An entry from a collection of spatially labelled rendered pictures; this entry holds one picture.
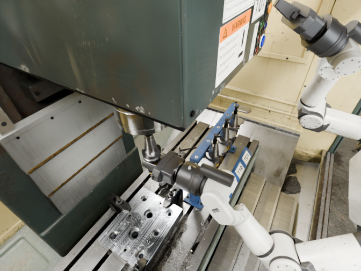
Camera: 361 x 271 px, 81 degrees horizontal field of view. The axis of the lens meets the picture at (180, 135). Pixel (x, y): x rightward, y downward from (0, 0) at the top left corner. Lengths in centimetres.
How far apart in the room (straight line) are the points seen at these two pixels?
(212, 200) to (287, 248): 25
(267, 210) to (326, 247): 66
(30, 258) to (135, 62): 141
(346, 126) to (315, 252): 48
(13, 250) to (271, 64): 188
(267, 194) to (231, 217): 84
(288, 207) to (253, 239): 79
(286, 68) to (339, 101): 35
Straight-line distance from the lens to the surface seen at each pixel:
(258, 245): 69
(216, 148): 83
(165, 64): 30
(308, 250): 73
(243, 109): 116
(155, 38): 30
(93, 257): 108
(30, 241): 161
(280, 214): 138
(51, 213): 123
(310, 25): 65
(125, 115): 51
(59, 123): 96
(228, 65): 45
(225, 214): 61
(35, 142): 94
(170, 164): 67
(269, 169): 155
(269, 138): 164
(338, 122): 97
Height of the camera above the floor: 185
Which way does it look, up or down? 41 degrees down
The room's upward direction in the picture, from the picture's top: 2 degrees counter-clockwise
